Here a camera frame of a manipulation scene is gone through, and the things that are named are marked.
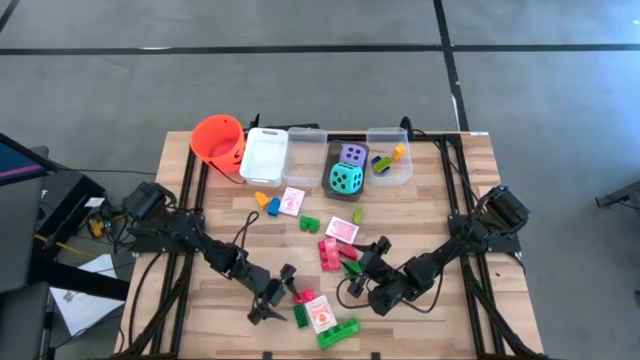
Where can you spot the red wedge block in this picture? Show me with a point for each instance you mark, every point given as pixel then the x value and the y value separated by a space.
pixel 348 251

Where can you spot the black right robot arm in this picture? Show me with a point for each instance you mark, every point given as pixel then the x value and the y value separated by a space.
pixel 450 250

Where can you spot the card deck red patterned back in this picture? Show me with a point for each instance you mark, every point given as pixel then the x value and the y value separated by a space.
pixel 342 230

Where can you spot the blue stepped block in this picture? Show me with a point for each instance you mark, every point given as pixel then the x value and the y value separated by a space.
pixel 273 207

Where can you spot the orange smiley face bucket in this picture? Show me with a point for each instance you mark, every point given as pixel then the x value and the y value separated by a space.
pixel 217 142

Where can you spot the large red brick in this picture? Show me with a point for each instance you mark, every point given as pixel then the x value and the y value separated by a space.
pixel 329 255

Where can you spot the dark green brick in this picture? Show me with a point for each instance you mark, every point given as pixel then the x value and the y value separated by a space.
pixel 300 316

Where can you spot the card deck orange face print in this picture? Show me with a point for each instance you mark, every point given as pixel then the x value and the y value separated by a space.
pixel 320 314

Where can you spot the blue brick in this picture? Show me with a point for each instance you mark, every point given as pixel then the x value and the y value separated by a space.
pixel 374 160

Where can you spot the lime green brick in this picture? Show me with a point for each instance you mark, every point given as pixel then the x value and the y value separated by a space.
pixel 383 164

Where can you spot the lime green small block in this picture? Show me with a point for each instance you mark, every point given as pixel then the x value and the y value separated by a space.
pixel 358 216

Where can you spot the card deck pink face print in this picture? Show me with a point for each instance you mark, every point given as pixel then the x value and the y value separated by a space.
pixel 292 201

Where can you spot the yellow plug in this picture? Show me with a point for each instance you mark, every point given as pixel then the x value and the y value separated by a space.
pixel 96 227

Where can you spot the white plastic bin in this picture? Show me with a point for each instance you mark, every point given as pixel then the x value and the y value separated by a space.
pixel 262 160

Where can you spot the purple foam die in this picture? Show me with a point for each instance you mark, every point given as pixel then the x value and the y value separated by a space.
pixel 353 154

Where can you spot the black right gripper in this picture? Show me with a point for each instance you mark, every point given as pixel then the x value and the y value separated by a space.
pixel 390 290

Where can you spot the green notched block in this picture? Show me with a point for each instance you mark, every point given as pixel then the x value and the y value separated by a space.
pixel 309 224

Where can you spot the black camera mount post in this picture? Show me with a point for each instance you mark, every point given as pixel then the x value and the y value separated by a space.
pixel 406 125
pixel 255 122

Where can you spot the long green brick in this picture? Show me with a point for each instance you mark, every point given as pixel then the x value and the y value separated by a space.
pixel 339 333

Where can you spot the dark grey plastic bin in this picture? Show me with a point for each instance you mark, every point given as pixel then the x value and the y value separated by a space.
pixel 333 151

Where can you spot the clear plastic bin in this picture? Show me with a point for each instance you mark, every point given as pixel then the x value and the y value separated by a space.
pixel 380 140
pixel 306 160

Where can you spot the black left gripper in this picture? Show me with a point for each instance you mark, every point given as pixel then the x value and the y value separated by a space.
pixel 272 295

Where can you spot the small red brick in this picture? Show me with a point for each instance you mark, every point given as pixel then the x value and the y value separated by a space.
pixel 305 297

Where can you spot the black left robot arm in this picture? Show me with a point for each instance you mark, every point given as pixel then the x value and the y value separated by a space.
pixel 215 250

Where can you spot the grey cabinet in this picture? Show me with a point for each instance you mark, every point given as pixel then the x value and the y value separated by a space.
pixel 20 235

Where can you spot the white paper sheet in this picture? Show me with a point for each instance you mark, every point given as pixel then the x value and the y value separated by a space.
pixel 82 310

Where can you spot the black stand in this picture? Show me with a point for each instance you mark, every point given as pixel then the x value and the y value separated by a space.
pixel 85 286

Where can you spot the teal foam die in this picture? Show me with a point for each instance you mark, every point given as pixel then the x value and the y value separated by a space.
pixel 346 178

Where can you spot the yellow small block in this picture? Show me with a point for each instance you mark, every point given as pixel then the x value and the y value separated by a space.
pixel 261 200

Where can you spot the black framed monitor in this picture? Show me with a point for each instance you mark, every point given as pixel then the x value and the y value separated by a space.
pixel 20 160

